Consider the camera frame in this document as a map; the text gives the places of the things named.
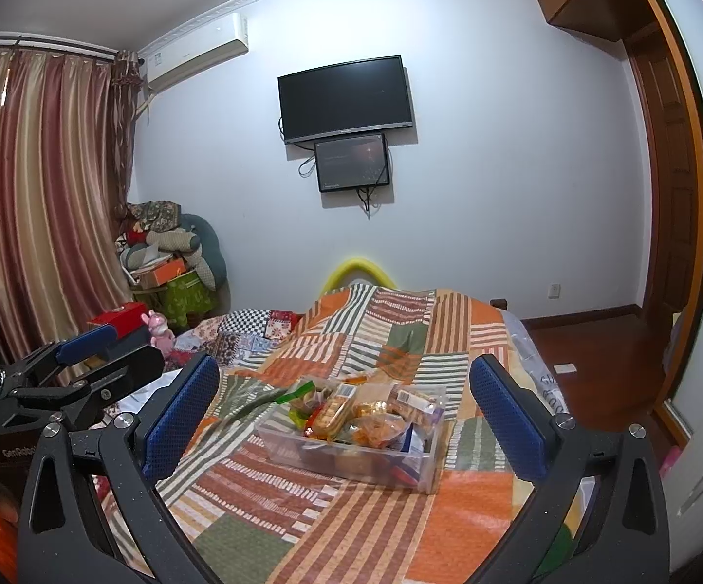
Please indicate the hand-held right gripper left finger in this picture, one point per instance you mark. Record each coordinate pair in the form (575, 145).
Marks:
(181, 420)

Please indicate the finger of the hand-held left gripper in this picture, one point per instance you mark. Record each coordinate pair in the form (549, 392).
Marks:
(114, 383)
(87, 340)

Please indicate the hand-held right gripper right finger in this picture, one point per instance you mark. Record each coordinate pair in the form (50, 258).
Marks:
(510, 420)

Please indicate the pile of assorted snacks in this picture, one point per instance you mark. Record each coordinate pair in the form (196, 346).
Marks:
(388, 426)

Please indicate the beige toast snack packet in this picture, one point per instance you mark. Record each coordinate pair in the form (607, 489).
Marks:
(332, 413)

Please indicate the clear plastic storage box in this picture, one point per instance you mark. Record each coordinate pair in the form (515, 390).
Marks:
(357, 468)

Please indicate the red box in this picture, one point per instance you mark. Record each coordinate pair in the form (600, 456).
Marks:
(120, 316)

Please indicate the white printed bedsheet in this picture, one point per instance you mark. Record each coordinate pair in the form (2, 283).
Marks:
(540, 371)

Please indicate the pink plush toy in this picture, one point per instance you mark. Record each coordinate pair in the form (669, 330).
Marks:
(158, 328)

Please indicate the white paper sheet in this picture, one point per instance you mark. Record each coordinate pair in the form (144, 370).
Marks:
(564, 368)

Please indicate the orange box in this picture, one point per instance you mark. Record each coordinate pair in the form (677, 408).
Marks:
(163, 274)

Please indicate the checkered patchwork quilt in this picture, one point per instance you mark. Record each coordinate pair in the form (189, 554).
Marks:
(248, 328)

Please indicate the striped bolster cushion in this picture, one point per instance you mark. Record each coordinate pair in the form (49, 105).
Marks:
(172, 240)

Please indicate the pink striped curtain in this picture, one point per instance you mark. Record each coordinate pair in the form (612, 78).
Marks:
(41, 194)

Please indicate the floral patterned cushion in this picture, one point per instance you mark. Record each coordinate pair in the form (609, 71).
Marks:
(154, 211)

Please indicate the pink slipper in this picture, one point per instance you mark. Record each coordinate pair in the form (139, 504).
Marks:
(671, 461)

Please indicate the striped patchwork blanket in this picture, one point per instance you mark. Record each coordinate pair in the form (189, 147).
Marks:
(339, 529)

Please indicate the dark curtain rod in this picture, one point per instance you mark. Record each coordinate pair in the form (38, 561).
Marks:
(53, 45)

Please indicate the wooden door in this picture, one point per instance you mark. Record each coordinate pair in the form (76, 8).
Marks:
(668, 164)

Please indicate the small black monitor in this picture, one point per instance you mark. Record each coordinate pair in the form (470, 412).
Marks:
(351, 161)

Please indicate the white air conditioner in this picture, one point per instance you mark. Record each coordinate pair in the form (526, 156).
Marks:
(199, 48)

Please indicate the white wall socket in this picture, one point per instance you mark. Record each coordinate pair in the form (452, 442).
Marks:
(554, 291)

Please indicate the black wall television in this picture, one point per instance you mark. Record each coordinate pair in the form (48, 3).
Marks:
(345, 97)

